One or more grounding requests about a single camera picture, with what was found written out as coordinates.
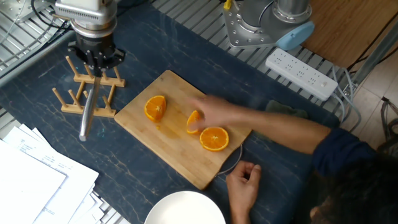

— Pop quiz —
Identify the bamboo cutting board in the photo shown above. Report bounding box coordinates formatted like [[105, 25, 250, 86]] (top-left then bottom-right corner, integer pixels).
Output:
[[113, 70, 253, 191]]

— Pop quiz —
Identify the wooden peg rack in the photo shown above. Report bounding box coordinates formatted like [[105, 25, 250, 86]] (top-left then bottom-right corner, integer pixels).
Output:
[[51, 55, 127, 119]]

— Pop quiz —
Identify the orange half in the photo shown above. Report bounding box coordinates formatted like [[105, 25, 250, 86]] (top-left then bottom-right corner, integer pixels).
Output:
[[144, 95, 167, 123], [199, 126, 230, 152]]

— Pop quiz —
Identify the dark chair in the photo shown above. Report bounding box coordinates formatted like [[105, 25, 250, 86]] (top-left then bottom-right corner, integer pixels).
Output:
[[377, 96, 398, 156]]

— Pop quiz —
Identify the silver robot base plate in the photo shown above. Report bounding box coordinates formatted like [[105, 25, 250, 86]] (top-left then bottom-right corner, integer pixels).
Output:
[[222, 0, 280, 50]]

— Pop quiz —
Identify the grey green cloth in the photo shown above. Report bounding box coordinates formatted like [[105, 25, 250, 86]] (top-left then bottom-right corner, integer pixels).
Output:
[[264, 99, 310, 121]]

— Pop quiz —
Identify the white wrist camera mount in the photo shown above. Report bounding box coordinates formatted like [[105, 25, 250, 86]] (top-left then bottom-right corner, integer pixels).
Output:
[[54, 0, 118, 28]]

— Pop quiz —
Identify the silver perforated mounting plate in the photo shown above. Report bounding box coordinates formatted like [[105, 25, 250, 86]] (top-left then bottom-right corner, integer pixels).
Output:
[[0, 0, 55, 24]]

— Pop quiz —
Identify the white power cable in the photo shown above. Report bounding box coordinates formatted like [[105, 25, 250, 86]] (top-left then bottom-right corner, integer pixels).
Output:
[[329, 65, 363, 147]]

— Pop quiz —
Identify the steel handled cleaver knife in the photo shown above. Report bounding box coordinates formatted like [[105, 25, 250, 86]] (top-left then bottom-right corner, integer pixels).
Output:
[[78, 68, 104, 142]]

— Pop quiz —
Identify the aluminium frame post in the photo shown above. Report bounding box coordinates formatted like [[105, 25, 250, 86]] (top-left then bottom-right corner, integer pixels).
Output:
[[349, 18, 398, 86]]

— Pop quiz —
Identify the dark blue shirt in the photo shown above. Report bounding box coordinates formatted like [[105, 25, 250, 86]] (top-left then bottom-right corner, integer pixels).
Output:
[[312, 126, 379, 179]]

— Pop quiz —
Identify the dark blue marbled table mat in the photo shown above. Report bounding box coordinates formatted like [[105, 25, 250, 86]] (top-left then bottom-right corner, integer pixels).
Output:
[[0, 2, 340, 224]]

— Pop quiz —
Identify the white paper sheets stack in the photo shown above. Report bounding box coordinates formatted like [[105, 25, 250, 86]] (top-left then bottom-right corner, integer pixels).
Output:
[[0, 123, 131, 224]]

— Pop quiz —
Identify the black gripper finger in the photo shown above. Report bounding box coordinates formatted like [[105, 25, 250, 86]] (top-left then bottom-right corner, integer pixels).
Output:
[[99, 48, 126, 75], [67, 41, 96, 73]]

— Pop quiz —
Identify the person's left forearm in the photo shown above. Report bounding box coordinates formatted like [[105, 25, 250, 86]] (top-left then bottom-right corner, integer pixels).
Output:
[[229, 210, 253, 224]]

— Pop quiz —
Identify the person's dark haired head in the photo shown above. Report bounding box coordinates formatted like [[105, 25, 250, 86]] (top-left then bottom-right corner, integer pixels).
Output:
[[297, 154, 398, 224]]

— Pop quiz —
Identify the white power strip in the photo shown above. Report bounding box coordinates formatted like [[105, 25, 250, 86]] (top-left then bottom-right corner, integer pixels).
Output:
[[265, 47, 339, 102]]

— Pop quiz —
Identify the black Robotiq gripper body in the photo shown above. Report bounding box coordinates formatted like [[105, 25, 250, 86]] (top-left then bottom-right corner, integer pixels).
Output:
[[74, 32, 118, 65]]

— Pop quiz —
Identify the person's right hand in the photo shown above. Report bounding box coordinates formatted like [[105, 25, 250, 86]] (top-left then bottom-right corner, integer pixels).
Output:
[[186, 94, 241, 132]]

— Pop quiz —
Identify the person's right forearm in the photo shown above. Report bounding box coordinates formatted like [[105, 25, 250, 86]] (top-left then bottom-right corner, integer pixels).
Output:
[[233, 105, 332, 156]]

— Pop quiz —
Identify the orange quarter piece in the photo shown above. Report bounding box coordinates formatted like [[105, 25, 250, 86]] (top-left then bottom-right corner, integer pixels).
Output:
[[185, 109, 205, 136]]

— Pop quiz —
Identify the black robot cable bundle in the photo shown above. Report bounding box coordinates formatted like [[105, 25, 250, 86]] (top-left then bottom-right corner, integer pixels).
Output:
[[30, 0, 150, 32]]

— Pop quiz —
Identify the person's left hand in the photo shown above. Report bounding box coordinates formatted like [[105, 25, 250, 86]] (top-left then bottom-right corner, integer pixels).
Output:
[[226, 160, 263, 216]]

